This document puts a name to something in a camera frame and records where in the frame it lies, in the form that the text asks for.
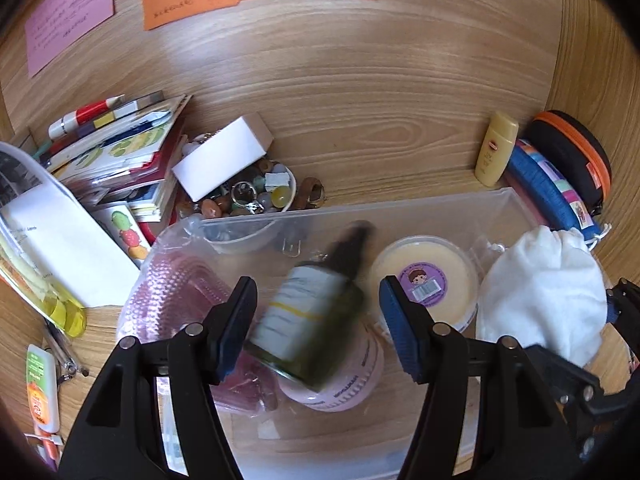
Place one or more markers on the pink paper note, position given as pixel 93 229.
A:
pixel 70 15

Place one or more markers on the metal nail clippers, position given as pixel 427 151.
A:
pixel 65 352

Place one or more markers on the red and white pen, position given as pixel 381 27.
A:
pixel 85 116

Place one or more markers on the small white box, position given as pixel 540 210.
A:
pixel 220 157

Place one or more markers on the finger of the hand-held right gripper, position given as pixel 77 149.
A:
pixel 560 370
pixel 625 302

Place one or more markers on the stack of books and cards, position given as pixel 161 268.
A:
pixel 125 155

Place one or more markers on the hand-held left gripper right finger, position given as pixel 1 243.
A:
pixel 400 325

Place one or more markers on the black plug adapter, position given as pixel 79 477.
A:
pixel 297 240

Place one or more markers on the dark green bottle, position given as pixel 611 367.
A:
pixel 310 320

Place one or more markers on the white bowl of beads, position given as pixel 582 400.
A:
pixel 250 200

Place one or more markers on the pink knit cloth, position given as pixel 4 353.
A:
pixel 170 285

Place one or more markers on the fruit sticker card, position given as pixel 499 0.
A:
pixel 127 232

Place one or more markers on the clear plastic storage box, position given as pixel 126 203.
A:
pixel 350 440

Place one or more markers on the white green orange tube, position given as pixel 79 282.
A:
pixel 42 385

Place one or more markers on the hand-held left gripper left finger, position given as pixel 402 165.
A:
pixel 235 330

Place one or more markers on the black case orange zip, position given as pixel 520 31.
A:
pixel 575 150

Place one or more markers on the cream round box purple sticker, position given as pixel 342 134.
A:
pixel 430 270

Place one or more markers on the yellow-green spray bottle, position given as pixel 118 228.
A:
pixel 55 305

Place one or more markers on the pink round compact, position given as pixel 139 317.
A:
pixel 350 385

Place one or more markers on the yellow sunscreen bottle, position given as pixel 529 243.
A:
pixel 495 150

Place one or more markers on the blue pencil case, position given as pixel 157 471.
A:
pixel 550 185

